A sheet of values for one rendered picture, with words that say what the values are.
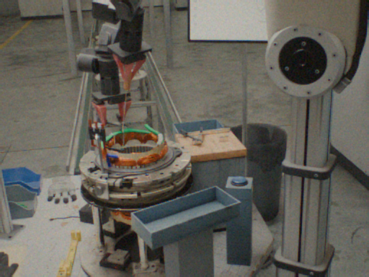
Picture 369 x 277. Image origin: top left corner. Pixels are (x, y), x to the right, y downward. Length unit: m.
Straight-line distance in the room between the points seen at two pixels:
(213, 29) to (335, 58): 1.40
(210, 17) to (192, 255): 1.38
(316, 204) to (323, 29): 0.41
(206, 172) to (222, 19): 1.00
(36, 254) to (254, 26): 1.37
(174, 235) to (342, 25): 0.58
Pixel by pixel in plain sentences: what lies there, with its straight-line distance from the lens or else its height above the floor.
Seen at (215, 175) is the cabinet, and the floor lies 0.99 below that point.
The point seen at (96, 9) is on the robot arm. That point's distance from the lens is 1.24.
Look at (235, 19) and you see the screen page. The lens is 2.30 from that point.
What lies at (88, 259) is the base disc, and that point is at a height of 0.80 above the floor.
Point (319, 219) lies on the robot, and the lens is 1.18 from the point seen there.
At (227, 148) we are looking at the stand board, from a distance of 1.51.
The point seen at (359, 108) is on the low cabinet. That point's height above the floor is 0.55.
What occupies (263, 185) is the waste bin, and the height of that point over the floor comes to 0.28.
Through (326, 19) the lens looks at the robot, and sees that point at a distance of 0.96.
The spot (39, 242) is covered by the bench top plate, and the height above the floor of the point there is 0.78.
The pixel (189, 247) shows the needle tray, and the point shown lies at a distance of 1.19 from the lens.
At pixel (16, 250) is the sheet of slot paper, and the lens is 1.66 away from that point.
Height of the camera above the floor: 1.64
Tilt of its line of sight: 21 degrees down
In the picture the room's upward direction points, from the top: 3 degrees counter-clockwise
